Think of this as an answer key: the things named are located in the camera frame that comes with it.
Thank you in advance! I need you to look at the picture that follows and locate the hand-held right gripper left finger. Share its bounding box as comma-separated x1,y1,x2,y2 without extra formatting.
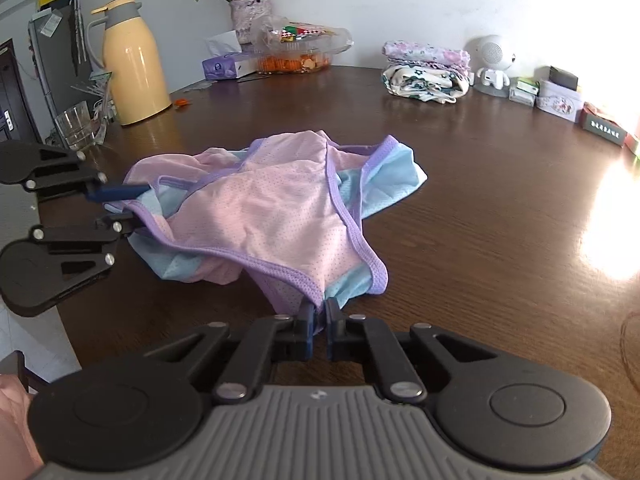
142,301,317,406

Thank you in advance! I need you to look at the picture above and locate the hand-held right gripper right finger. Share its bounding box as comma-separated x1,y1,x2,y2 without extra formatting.
325,297,498,406

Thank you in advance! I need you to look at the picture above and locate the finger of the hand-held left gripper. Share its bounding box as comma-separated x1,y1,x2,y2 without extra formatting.
30,212,138,302
22,149,152,204

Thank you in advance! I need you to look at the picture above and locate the pink blue mesh vest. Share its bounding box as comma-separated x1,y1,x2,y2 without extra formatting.
121,130,429,313

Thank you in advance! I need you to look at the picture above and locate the clear drinking glass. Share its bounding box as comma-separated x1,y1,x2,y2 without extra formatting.
53,100,98,151

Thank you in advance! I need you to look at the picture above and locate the yellow thermos jug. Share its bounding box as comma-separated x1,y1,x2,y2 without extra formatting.
86,0,172,127

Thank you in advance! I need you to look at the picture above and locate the dark door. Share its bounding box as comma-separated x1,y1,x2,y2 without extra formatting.
0,39,43,143

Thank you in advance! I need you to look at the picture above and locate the grey refrigerator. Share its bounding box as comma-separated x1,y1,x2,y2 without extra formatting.
27,0,108,128

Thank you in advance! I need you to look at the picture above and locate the purple tissue box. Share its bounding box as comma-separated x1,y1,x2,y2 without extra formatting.
201,30,261,82

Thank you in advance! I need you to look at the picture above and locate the clear plastic snack container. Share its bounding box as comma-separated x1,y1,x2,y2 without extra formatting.
252,17,354,75

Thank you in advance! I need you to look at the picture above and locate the folded cream floral garment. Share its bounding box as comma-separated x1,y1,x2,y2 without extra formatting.
382,62,471,106

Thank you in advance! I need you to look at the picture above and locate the floral tin box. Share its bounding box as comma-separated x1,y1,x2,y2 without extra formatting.
536,80,583,123

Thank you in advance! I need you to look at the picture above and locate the white round speaker figure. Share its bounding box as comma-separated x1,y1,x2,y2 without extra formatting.
470,35,518,97

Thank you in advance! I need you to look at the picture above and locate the dark red labelled box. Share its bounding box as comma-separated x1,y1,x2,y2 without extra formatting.
579,110,628,147

